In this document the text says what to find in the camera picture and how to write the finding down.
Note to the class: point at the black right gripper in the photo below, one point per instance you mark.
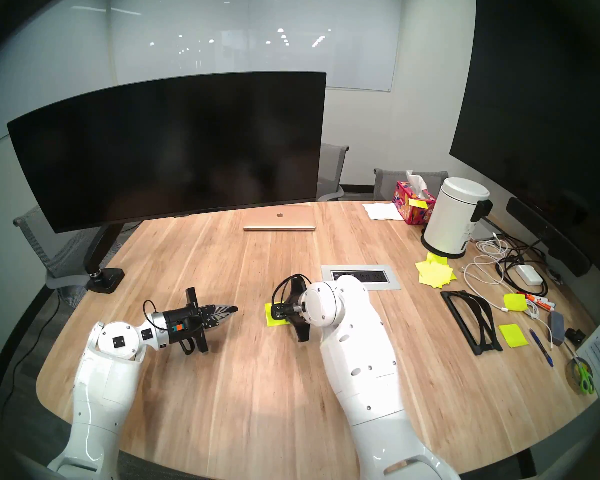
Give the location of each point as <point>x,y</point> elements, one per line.
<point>294,314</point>

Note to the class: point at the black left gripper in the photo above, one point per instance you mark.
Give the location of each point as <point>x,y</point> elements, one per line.
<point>180,321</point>

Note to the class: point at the yellow sticky note pad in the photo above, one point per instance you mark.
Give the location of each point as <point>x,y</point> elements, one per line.
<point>271,320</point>

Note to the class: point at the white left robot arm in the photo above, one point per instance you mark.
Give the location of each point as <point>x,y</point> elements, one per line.
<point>105,384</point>

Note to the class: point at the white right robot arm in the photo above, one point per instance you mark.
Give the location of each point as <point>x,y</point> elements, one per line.
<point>360,359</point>

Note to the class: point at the loose yellow sticky notes pile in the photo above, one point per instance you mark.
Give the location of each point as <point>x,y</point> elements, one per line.
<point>435,275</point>

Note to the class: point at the yellow note on tissue box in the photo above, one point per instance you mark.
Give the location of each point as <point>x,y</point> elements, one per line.
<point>417,203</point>

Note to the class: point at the curved black ultrawide monitor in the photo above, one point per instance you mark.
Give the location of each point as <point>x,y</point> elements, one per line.
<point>170,149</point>

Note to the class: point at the yellow sticky pad right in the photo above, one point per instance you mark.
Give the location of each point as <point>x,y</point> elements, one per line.
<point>513,335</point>

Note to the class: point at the crumpled yellow sticky note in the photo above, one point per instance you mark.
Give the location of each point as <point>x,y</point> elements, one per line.
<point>515,302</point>

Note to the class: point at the silver table power outlet panel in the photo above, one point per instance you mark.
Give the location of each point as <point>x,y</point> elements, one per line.
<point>385,284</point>

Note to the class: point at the rose gold closed laptop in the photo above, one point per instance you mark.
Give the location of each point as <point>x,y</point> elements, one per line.
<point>280,216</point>

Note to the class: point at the white paper napkin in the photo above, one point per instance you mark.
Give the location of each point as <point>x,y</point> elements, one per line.
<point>382,211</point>

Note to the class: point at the grey mesh office chair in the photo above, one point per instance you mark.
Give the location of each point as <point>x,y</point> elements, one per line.
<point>332,169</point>
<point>387,181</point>
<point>45,254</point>

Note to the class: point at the colourful tissue box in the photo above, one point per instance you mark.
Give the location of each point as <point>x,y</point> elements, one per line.
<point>410,210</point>

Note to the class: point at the white cylindrical trash can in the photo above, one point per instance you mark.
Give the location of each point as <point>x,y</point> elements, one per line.
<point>450,219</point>

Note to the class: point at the black folding laptop stand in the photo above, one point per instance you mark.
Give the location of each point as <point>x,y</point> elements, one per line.
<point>485,349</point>

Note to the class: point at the white power adapter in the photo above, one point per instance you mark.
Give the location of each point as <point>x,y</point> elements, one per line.
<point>528,275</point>

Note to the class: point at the red white marker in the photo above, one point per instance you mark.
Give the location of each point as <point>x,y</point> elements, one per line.
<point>540,300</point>

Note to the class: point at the blue pen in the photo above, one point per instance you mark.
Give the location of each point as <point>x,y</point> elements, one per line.
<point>541,347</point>

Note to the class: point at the grey whiteboard eraser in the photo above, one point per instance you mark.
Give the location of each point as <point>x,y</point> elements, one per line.
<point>556,326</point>

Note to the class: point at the black video sound bar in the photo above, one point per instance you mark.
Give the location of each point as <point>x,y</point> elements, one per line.
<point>545,234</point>

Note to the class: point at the small black clip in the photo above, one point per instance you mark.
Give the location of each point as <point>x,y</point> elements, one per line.
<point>574,335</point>

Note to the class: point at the clear tape roll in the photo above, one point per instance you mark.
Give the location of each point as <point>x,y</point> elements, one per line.
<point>572,379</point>

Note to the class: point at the glass wall whiteboard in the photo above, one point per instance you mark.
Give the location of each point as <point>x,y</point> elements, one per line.
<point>330,44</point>

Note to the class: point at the large black wall television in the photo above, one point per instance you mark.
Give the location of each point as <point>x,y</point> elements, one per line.
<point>530,109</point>

